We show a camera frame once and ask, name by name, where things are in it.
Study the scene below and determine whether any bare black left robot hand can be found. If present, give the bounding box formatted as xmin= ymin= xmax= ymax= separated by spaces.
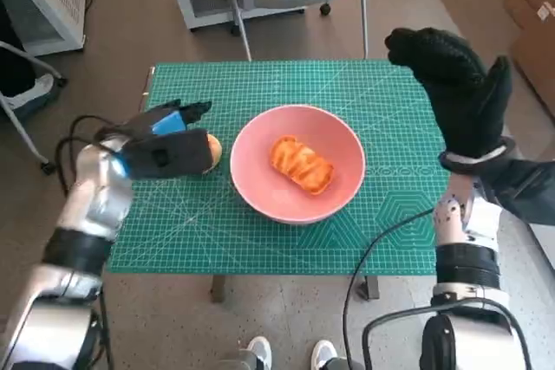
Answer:
xmin=125 ymin=100 xmax=213 ymax=140

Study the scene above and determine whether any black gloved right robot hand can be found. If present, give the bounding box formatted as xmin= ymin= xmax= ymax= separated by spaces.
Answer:
xmin=384 ymin=26 xmax=513 ymax=159

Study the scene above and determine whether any round toy bread roll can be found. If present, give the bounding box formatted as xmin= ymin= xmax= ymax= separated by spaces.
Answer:
xmin=202 ymin=133 xmax=224 ymax=174

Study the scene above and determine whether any pink bowl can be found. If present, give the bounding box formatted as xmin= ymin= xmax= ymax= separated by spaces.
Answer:
xmin=229 ymin=104 xmax=367 ymax=226

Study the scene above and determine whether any glazed rectangular toy bread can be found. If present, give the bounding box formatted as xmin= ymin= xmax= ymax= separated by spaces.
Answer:
xmin=269 ymin=135 xmax=336 ymax=196

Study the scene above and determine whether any brown cardboard box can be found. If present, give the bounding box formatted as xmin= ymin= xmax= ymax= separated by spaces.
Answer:
xmin=502 ymin=0 xmax=555 ymax=118

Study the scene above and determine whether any green cutting mat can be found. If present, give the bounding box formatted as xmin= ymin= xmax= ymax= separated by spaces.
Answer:
xmin=106 ymin=62 xmax=452 ymax=276

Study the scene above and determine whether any grey chair with metal legs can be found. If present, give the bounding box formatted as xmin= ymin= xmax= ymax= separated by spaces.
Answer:
xmin=0 ymin=38 xmax=69 ymax=174

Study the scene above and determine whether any person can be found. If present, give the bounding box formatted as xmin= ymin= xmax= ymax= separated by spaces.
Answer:
xmin=0 ymin=0 xmax=56 ymax=102

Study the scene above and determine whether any person's foot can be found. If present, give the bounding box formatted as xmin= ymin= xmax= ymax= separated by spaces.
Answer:
xmin=311 ymin=339 xmax=338 ymax=370
xmin=245 ymin=334 xmax=273 ymax=370

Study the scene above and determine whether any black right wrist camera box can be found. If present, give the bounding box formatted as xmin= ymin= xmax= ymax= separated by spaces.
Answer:
xmin=476 ymin=151 xmax=555 ymax=226

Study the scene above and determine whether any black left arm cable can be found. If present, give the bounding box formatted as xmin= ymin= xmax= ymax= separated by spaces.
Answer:
xmin=55 ymin=114 xmax=131 ymax=370

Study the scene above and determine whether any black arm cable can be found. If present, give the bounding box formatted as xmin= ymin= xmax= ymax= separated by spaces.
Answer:
xmin=342 ymin=209 xmax=532 ymax=370
xmin=55 ymin=114 xmax=131 ymax=370

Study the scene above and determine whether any dark table leg bracket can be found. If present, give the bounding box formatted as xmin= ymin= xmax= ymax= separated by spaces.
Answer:
xmin=210 ymin=275 xmax=226 ymax=304
xmin=355 ymin=275 xmax=381 ymax=301

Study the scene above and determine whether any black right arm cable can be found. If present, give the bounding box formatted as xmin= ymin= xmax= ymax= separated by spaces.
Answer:
xmin=342 ymin=209 xmax=532 ymax=370

